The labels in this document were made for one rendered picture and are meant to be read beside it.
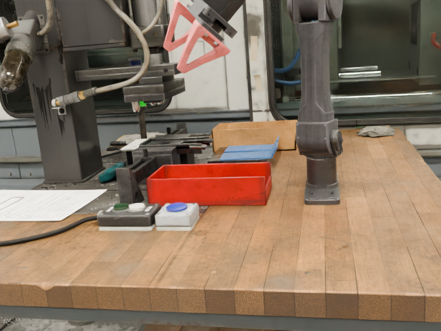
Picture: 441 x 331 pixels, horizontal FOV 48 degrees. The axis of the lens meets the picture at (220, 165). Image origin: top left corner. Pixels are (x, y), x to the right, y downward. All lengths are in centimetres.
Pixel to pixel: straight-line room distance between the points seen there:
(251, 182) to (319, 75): 25
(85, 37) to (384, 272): 87
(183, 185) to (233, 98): 88
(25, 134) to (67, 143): 94
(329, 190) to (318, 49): 29
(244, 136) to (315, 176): 46
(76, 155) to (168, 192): 36
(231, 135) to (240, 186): 50
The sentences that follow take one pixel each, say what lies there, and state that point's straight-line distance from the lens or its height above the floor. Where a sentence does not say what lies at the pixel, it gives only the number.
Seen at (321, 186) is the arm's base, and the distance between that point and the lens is 105.
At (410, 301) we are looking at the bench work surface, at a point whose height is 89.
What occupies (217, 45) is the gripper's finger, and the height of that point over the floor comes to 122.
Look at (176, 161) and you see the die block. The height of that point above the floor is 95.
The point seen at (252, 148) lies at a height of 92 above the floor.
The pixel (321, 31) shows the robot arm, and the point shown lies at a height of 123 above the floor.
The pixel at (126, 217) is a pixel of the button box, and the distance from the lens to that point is 93.
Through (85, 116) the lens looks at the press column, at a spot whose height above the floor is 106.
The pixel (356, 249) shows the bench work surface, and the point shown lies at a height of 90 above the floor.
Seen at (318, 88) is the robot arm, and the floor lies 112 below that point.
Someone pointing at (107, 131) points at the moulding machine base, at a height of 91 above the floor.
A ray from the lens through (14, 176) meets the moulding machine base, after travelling 234.
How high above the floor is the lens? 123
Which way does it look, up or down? 14 degrees down
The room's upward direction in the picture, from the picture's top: 5 degrees counter-clockwise
